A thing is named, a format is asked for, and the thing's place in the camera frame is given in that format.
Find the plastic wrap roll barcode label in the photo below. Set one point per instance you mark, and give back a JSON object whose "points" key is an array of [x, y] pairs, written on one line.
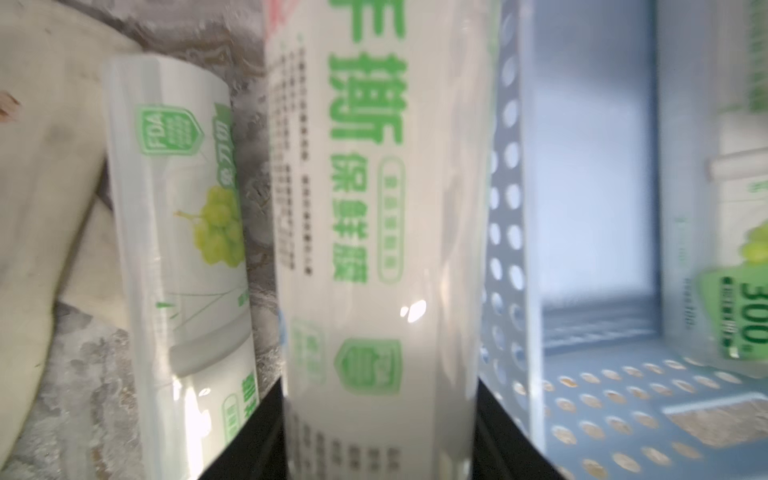
{"points": [[171, 162]]}

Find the light blue plastic basket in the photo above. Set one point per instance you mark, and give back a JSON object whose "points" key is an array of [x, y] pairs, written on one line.
{"points": [[572, 340]]}

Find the clear plastic wrap roll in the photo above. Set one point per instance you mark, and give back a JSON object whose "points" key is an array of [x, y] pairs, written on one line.
{"points": [[712, 119]]}

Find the plastic wrap roll green text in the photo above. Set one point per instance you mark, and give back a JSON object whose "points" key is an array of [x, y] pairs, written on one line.
{"points": [[380, 121]]}

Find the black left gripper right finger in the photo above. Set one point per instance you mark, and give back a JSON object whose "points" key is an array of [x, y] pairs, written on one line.
{"points": [[501, 451]]}

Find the beige cloth under arm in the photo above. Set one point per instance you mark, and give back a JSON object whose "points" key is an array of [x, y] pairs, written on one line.
{"points": [[57, 237]]}

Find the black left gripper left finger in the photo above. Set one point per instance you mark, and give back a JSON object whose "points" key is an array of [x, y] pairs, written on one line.
{"points": [[258, 451]]}

